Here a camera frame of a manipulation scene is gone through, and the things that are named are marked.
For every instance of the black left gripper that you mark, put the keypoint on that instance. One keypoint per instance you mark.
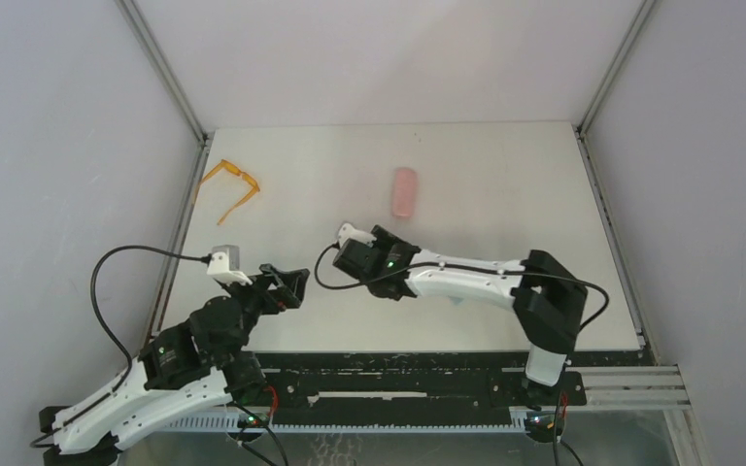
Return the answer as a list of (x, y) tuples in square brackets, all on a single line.
[(275, 285)]

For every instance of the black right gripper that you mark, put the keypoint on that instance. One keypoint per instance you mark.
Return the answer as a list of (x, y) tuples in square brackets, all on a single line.
[(380, 238)]

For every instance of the pink glasses case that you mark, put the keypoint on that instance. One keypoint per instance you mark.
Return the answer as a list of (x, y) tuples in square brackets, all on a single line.
[(404, 193)]

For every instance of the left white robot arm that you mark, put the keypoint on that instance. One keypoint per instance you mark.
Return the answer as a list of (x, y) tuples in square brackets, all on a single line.
[(197, 364)]

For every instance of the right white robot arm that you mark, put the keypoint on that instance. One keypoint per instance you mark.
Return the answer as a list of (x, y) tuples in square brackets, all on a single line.
[(546, 299)]

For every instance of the orange translucent sunglasses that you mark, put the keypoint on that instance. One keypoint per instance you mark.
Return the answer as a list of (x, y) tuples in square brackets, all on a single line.
[(227, 186)]

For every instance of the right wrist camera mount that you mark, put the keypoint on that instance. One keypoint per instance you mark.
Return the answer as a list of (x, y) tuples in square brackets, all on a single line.
[(347, 232)]

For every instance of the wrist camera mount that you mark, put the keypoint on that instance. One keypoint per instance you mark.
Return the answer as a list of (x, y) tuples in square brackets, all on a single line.
[(347, 232), (224, 266)]

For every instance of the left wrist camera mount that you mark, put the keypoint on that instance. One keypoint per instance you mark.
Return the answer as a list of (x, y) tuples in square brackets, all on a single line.
[(224, 266)]

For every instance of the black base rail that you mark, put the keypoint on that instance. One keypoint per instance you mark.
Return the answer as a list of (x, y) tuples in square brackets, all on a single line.
[(410, 390)]

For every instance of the aluminium frame post right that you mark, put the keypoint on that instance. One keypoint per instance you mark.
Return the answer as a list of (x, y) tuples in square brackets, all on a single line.
[(622, 53)]

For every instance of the aluminium frame post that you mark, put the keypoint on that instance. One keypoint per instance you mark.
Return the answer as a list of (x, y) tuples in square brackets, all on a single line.
[(140, 28), (622, 53)]

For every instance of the aluminium frame post left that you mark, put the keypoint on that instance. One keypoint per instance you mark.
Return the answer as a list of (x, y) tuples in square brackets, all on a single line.
[(140, 28)]

